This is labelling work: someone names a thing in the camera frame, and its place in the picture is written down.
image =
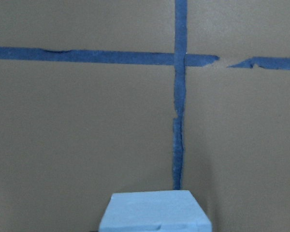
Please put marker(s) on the light blue block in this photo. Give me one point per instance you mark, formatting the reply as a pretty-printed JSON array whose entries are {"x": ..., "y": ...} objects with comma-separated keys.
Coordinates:
[{"x": 154, "y": 211}]

